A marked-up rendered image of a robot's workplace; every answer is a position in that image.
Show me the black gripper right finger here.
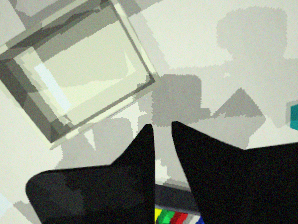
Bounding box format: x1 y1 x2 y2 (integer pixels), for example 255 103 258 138
171 121 298 224

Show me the red fuse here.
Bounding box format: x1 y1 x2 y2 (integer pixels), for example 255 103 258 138
170 211 188 224

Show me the yellow fuse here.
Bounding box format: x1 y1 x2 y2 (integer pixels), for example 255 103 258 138
155 208 162 223

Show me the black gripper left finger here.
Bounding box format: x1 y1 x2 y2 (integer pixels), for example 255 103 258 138
25 124 155 224

